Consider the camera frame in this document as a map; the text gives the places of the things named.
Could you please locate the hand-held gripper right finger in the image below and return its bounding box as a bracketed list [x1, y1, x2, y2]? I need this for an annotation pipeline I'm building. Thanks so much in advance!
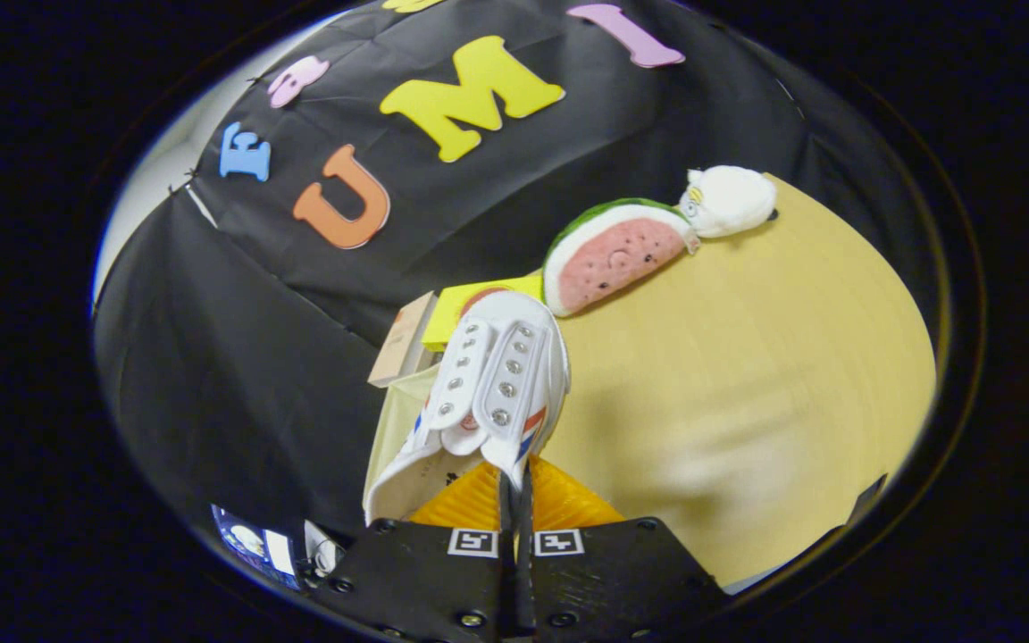
[514, 455, 730, 643]

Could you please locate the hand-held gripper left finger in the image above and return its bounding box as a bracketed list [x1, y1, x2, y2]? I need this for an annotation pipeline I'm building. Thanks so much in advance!
[305, 460, 515, 643]

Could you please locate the cream fabric storage box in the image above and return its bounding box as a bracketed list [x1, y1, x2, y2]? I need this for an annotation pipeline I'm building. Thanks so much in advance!
[363, 362, 444, 501]

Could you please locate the white canvas shoe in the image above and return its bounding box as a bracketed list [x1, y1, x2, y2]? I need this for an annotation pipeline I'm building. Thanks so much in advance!
[363, 288, 572, 528]

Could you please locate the beige book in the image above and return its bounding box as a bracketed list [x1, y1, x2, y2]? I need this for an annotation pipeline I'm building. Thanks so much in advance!
[367, 290, 439, 388]

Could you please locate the yellow book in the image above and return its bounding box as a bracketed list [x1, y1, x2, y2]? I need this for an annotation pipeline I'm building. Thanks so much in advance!
[421, 272, 547, 353]

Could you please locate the black backdrop cloth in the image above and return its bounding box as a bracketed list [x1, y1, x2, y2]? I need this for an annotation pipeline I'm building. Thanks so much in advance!
[93, 0, 935, 555]

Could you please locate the watermelon slice plush toy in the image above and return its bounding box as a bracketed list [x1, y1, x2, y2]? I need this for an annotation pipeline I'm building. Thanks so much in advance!
[541, 197, 701, 318]

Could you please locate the white plush toy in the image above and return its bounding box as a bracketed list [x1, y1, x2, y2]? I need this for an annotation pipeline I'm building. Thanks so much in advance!
[677, 165, 779, 240]

